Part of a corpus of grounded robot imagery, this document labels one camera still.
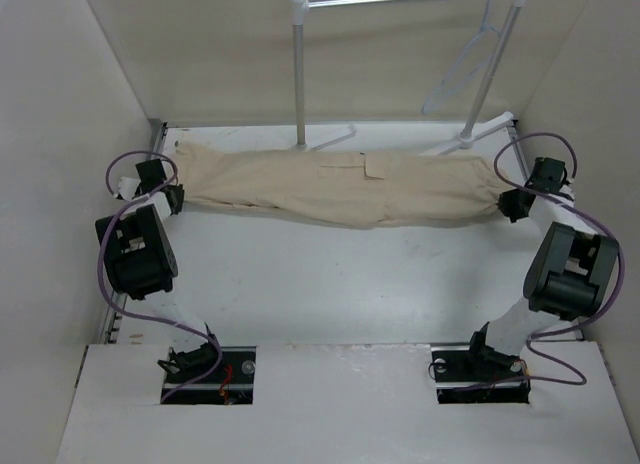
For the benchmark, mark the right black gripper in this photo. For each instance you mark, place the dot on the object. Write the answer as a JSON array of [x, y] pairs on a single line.
[[507, 205]]

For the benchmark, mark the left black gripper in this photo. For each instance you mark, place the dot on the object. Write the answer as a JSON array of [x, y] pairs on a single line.
[[178, 194]]

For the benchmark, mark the light blue wire hanger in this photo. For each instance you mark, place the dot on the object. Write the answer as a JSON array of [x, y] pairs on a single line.
[[467, 65]]

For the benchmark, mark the beige trousers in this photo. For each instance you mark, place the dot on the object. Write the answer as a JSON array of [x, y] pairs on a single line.
[[352, 189]]

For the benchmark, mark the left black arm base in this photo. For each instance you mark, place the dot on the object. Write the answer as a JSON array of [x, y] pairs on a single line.
[[189, 380]]

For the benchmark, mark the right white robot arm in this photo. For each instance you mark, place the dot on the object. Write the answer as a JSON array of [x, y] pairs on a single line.
[[569, 274]]

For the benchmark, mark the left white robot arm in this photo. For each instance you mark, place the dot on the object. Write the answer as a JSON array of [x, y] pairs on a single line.
[[168, 315]]

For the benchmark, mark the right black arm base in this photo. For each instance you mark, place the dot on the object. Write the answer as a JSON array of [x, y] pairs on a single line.
[[461, 379]]

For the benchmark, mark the left aluminium table rail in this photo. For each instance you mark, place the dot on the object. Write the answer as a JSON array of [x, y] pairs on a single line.
[[126, 264]]

